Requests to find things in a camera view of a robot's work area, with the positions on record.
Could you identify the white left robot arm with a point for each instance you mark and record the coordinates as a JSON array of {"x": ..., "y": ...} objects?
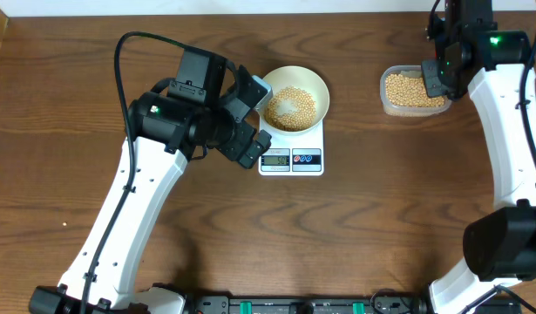
[{"x": 163, "y": 128}]

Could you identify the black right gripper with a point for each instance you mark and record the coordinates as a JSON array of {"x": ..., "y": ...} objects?
[{"x": 432, "y": 85}]

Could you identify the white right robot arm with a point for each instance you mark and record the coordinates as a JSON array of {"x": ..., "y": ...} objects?
[{"x": 494, "y": 68}]

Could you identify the white digital kitchen scale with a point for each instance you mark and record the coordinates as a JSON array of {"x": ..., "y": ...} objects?
[{"x": 293, "y": 153}]

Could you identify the clear plastic soybean container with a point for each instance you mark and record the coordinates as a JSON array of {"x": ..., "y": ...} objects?
[{"x": 403, "y": 93}]

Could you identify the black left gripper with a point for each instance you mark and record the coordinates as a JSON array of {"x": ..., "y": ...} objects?
[{"x": 241, "y": 132}]

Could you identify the soybeans pile in bowl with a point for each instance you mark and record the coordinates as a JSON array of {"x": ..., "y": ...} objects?
[{"x": 292, "y": 109}]

